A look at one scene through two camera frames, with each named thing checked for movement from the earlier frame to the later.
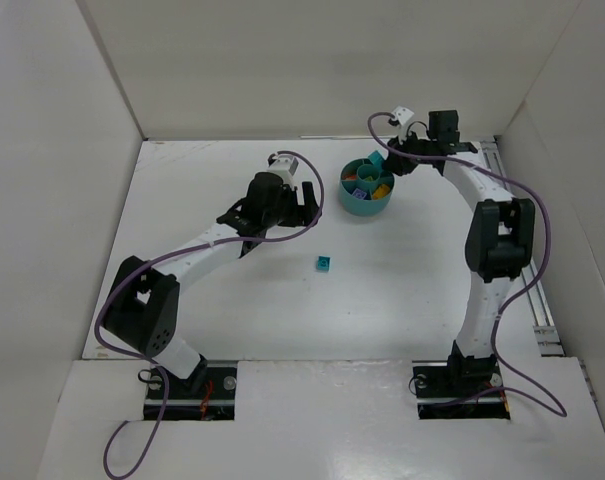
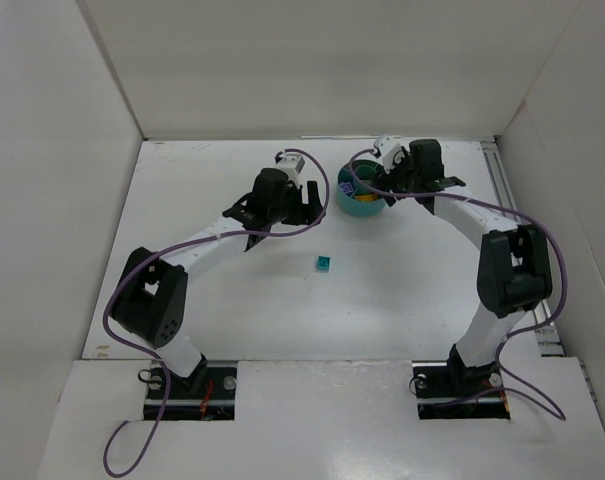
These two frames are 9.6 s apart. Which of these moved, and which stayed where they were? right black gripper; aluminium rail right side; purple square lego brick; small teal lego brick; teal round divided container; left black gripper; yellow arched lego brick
Moved: yellow arched lego brick; right black gripper; purple square lego brick
Stayed: small teal lego brick; left black gripper; aluminium rail right side; teal round divided container
